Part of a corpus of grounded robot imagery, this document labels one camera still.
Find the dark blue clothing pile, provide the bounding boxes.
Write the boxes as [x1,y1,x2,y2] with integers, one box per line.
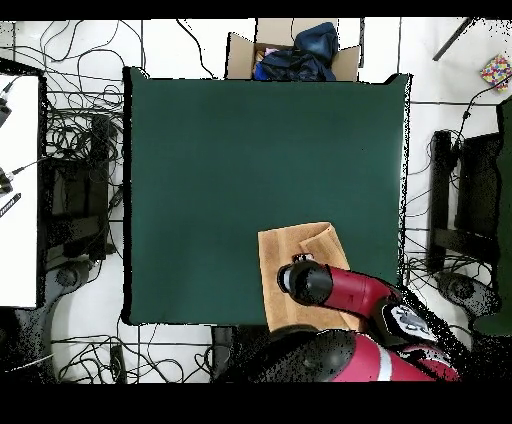
[252,21,340,82]

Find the black power strip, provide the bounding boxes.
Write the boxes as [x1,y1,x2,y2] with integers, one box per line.
[109,344,128,383]

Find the white desk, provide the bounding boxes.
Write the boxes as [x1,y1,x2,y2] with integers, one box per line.
[0,73,41,309]

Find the dark green table cloth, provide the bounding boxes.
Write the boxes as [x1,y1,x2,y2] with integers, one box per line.
[122,65,413,327]

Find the multicoloured patterned bundle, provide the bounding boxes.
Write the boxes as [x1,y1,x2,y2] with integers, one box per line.
[479,54,512,92]

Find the tangled black cables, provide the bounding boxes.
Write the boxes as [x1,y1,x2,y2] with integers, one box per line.
[0,19,147,169]
[405,75,512,289]

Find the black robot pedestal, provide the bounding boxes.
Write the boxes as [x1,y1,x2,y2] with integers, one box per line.
[210,325,273,383]

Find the orange terry towel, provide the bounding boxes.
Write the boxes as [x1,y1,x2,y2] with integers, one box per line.
[257,220,367,334]

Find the black equipment stand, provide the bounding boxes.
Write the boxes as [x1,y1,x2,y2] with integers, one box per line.
[427,129,505,273]
[39,113,117,265]

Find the brown cardboard box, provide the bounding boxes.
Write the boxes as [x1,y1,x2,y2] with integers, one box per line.
[225,17,362,82]

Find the dark metal bar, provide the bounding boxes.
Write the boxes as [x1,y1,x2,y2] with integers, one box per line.
[431,17,479,62]

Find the green covered side table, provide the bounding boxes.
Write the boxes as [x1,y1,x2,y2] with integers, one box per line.
[473,95,512,337]

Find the long black cable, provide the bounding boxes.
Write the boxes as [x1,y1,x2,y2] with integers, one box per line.
[175,18,218,80]

